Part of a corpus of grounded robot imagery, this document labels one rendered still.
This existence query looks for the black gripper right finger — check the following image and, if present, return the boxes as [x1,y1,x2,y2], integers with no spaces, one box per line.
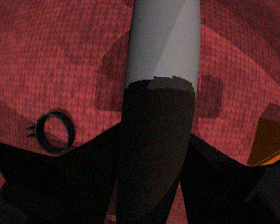
[179,133,280,224]

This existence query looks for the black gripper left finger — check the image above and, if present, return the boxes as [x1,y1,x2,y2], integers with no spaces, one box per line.
[0,122,121,224]

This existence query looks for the black ring clamp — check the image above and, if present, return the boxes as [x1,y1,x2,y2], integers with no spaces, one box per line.
[26,112,76,156]

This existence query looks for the dark grey metal pipe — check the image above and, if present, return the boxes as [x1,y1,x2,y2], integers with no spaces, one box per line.
[115,0,201,224]

